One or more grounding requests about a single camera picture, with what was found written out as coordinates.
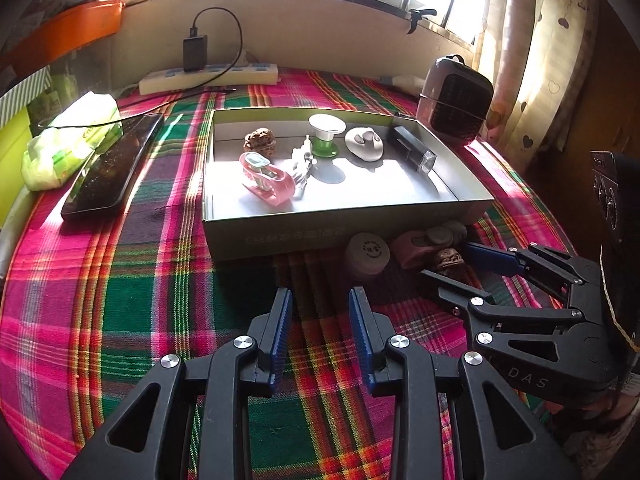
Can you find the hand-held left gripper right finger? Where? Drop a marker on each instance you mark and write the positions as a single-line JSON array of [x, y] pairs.
[[362, 340]]

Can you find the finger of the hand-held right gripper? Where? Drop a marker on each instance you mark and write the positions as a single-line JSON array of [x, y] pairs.
[[450, 290], [490, 257]]

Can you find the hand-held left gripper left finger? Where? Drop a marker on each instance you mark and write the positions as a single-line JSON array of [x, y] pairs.
[[281, 335]]

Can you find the brown carved walnut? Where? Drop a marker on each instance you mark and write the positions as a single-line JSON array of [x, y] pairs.
[[447, 260], [260, 141]]

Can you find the black bike light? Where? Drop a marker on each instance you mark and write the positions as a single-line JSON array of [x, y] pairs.
[[407, 145]]

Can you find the shallow cardboard box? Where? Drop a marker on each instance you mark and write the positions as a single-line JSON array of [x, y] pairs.
[[350, 190]]

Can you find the grey round object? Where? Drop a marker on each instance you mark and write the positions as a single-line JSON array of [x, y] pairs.
[[457, 230]]

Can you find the pink plastic holder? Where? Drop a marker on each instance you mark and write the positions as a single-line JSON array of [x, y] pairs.
[[410, 250]]

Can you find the round white cap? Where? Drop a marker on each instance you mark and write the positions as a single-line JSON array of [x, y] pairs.
[[367, 255]]

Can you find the plaid cloth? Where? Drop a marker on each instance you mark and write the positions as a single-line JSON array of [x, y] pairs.
[[150, 285]]

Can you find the pink tape dispenser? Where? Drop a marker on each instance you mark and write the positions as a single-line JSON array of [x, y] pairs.
[[272, 187]]

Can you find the small pink heater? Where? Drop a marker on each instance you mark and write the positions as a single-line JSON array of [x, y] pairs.
[[457, 105]]

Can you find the white oval case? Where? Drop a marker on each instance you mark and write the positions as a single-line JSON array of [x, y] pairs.
[[362, 147]]

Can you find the green and white cup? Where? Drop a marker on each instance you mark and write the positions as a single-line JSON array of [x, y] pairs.
[[325, 135]]

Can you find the cream heart-print curtain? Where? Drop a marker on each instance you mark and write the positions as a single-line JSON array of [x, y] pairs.
[[540, 60]]

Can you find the black phone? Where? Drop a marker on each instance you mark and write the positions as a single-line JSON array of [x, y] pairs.
[[105, 175]]

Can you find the black window hook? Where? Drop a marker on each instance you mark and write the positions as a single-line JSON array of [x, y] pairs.
[[415, 20]]

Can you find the white plug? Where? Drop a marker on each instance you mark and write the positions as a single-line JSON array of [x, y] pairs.
[[241, 64]]

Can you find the white power strip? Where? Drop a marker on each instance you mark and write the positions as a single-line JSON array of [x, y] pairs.
[[165, 82]]

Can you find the green tissue pack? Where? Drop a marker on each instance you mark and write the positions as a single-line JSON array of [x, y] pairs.
[[60, 155]]

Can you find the black charger adapter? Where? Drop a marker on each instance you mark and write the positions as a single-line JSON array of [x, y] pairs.
[[195, 55]]

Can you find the yellow-green box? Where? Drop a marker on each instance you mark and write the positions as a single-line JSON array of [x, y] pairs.
[[12, 160]]

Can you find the glass tank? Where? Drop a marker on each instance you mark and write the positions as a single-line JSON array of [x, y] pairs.
[[90, 70]]

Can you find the striped box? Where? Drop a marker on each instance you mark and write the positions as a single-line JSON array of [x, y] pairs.
[[25, 97]]

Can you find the orange tray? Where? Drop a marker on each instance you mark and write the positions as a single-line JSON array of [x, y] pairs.
[[65, 35]]

